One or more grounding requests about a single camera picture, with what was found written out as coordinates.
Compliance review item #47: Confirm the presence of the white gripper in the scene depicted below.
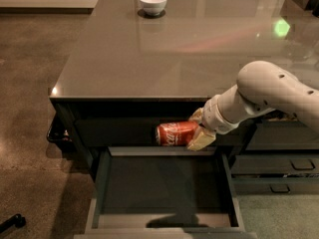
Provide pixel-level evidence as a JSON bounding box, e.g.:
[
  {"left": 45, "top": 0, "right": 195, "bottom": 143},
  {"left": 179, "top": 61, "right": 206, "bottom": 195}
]
[{"left": 186, "top": 95, "right": 239, "bottom": 151}]

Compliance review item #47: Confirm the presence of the red coke can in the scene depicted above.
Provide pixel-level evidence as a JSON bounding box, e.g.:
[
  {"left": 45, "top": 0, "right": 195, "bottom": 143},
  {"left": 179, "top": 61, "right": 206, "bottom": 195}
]
[{"left": 156, "top": 121, "right": 198, "bottom": 146}]

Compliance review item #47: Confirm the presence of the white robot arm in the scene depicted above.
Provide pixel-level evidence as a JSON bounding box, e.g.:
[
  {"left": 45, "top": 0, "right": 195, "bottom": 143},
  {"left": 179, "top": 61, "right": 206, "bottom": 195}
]
[{"left": 187, "top": 61, "right": 319, "bottom": 150}]

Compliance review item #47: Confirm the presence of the dark drawer cabinet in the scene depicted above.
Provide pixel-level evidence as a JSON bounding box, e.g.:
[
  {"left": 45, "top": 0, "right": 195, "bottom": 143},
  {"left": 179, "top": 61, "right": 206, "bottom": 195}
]
[{"left": 50, "top": 0, "right": 318, "bottom": 172}]

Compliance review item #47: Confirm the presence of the right side drawer unit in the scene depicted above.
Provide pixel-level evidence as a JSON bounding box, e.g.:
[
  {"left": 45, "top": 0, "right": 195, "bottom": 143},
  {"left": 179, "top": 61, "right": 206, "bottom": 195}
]
[{"left": 229, "top": 112, "right": 319, "bottom": 194}]

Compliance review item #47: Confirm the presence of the open middle drawer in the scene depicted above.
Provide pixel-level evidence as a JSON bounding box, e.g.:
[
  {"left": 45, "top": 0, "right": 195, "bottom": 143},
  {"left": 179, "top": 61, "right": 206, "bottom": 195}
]
[{"left": 74, "top": 147, "right": 258, "bottom": 239}]

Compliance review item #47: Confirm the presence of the closed top drawer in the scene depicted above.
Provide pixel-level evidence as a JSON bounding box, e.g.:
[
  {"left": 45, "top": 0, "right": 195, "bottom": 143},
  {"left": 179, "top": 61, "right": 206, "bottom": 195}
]
[{"left": 73, "top": 117, "right": 254, "bottom": 148}]

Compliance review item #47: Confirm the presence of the white ceramic bowl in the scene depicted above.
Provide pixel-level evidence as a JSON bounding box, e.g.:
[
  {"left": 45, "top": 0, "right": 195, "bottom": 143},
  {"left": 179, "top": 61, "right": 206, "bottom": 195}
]
[{"left": 139, "top": 0, "right": 167, "bottom": 16}]

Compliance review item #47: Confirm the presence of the black object on floor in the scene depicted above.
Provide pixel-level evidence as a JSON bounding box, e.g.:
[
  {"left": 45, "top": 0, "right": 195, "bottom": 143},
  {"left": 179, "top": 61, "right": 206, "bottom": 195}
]
[{"left": 0, "top": 214, "right": 26, "bottom": 233}]

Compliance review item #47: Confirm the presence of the black drawer handle lower right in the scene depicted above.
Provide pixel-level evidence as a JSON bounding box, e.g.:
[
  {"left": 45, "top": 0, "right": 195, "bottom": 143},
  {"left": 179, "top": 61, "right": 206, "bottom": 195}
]
[{"left": 270, "top": 184, "right": 291, "bottom": 194}]

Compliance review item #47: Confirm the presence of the black drawer handle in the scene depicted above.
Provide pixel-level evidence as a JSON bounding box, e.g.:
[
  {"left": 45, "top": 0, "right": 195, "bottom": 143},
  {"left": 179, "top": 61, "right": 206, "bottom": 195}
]
[
  {"left": 270, "top": 184, "right": 291, "bottom": 194},
  {"left": 290, "top": 159, "right": 316, "bottom": 171}
]

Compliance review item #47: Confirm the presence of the black drawer handle upper right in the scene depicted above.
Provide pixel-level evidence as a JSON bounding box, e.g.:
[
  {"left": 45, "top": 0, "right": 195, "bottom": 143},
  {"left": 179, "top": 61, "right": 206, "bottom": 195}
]
[{"left": 290, "top": 159, "right": 316, "bottom": 171}]

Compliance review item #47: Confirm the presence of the black wire basket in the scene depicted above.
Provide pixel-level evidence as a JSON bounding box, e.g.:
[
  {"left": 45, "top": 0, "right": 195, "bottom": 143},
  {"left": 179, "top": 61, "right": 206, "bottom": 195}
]
[{"left": 47, "top": 116, "right": 75, "bottom": 152}]

